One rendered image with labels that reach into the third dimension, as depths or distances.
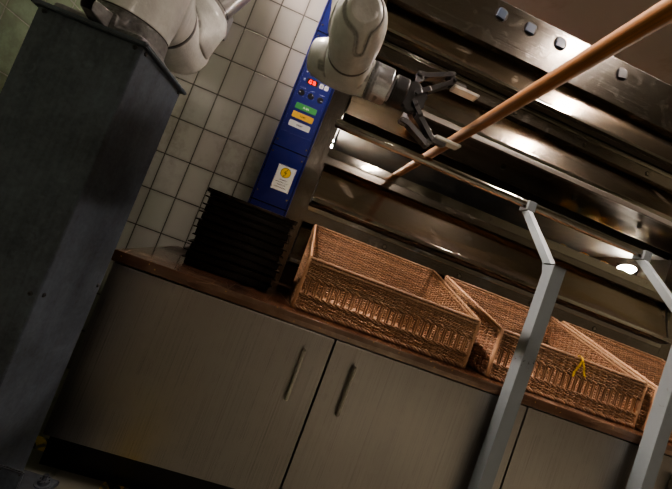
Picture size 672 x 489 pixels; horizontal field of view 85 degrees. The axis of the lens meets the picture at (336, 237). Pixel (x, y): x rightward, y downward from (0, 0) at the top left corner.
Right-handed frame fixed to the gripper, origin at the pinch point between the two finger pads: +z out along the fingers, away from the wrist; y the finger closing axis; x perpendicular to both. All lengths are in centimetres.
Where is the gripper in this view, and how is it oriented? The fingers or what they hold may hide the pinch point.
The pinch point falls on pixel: (463, 121)
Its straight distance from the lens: 102.1
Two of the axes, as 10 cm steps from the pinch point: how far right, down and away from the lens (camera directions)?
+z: 9.3, 3.6, 1.1
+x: 1.2, -0.1, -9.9
